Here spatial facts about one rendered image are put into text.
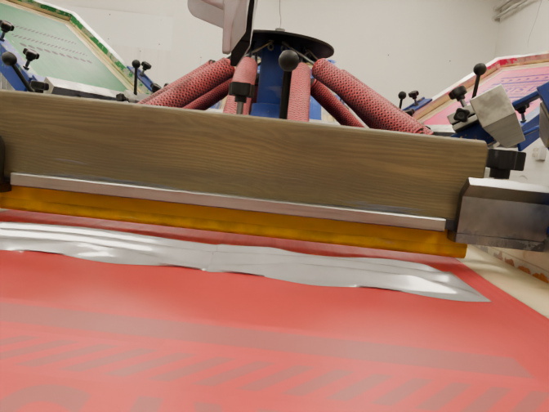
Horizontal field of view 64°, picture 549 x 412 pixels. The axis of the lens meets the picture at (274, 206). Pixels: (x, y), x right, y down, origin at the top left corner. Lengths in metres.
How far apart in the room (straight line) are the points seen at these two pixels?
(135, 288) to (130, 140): 0.16
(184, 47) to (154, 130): 4.35
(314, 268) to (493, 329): 0.11
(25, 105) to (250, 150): 0.18
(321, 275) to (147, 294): 0.11
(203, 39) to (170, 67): 0.42
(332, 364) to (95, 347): 0.09
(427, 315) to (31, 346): 0.19
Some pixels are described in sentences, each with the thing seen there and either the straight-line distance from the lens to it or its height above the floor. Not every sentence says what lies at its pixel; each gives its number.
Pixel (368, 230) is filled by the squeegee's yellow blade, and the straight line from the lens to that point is 0.38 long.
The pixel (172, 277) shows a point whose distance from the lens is 0.27.
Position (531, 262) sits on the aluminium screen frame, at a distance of 0.43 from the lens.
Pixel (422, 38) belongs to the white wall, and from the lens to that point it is 4.83.
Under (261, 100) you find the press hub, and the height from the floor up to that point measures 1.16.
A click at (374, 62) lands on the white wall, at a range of 4.67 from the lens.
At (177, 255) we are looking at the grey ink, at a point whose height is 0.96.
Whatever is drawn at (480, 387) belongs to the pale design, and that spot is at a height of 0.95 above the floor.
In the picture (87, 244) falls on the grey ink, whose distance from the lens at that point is 0.31.
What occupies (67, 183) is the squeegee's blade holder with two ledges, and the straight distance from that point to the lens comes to 0.39.
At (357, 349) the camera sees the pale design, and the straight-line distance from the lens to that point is 0.20.
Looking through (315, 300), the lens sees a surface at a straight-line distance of 0.25.
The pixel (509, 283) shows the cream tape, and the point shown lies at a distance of 0.38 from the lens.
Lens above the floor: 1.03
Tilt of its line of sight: 7 degrees down
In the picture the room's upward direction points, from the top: 6 degrees clockwise
